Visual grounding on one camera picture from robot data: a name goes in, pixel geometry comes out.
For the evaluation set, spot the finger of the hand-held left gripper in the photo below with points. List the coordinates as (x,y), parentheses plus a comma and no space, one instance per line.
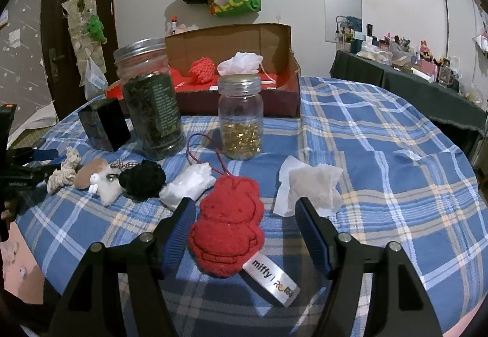
(42,155)
(30,177)

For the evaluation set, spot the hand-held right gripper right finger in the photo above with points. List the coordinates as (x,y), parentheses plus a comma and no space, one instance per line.
(310,241)

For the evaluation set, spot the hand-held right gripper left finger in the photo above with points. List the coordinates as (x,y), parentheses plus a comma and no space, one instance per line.
(179,238)

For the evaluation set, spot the brown and white plush toy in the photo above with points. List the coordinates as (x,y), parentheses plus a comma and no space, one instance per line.
(89,175)

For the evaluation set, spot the red plush toy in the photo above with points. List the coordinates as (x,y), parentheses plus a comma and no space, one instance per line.
(228,222)

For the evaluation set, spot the white foam piece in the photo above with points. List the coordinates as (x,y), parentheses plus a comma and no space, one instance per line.
(186,182)

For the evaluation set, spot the black yarn scrunchie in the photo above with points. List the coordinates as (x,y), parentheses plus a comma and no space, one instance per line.
(143,181)

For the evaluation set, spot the cardboard box red lining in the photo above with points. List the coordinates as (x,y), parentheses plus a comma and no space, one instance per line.
(274,93)

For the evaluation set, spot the white tissue paper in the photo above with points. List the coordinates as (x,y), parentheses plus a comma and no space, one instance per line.
(312,181)

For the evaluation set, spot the black box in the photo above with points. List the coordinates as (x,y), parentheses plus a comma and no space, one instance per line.
(105,123)

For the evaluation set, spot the pink printed sheet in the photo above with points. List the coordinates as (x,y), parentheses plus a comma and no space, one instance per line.
(19,261)

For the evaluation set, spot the clear plastic bag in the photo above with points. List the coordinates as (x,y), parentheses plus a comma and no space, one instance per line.
(93,80)

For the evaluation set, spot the dark wooden door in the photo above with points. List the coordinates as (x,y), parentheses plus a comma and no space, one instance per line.
(51,24)

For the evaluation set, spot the beige hanging door organizer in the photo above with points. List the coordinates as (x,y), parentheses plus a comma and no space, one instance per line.
(78,36)

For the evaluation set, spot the large glass jar dark leaves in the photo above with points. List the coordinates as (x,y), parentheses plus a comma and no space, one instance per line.
(152,104)

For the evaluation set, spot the green plush toy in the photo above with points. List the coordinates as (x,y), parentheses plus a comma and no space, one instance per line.
(95,28)

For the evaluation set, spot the small glass jar gold beads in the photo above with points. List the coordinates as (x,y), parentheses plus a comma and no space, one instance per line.
(241,116)

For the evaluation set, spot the red foam net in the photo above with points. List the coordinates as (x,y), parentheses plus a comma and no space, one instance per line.
(203,71)

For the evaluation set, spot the side table dark cloth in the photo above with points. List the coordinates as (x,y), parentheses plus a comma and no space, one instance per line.
(400,85)

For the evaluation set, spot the white foam net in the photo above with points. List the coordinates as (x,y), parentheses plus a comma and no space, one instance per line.
(240,63)

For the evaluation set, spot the row of cosmetics bottles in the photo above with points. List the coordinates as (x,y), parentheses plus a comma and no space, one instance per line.
(404,49)

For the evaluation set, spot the white cabinet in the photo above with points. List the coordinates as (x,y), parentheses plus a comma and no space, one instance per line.
(463,28)

